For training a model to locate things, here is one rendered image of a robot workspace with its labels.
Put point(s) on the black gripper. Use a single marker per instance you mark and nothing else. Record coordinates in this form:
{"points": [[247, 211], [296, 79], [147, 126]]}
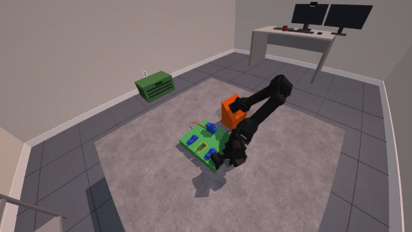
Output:
{"points": [[218, 159]]}

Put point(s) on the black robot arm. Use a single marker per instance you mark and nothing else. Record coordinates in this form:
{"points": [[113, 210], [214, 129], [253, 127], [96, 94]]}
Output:
{"points": [[279, 86]]}

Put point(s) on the blue micro servo with orange cable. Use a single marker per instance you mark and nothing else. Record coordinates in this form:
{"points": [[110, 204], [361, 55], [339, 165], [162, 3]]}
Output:
{"points": [[211, 128]]}

